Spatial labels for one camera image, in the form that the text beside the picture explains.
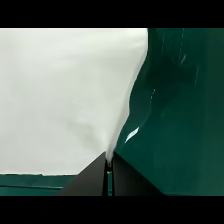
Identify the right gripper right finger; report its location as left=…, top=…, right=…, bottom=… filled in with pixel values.
left=108, top=153, right=165, bottom=197

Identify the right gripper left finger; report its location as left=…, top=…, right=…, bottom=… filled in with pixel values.
left=57, top=153, right=109, bottom=197

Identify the white T-shirt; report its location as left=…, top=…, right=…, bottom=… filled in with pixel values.
left=0, top=28, right=150, bottom=177

